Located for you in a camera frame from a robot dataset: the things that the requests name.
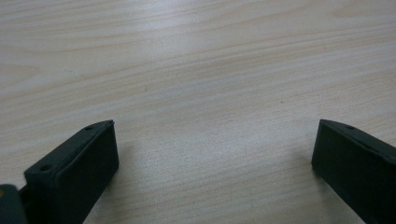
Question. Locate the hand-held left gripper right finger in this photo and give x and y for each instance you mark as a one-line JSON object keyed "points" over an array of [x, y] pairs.
{"points": [[355, 168]]}

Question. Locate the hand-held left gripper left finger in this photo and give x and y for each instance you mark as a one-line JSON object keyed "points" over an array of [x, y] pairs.
{"points": [[77, 174]]}

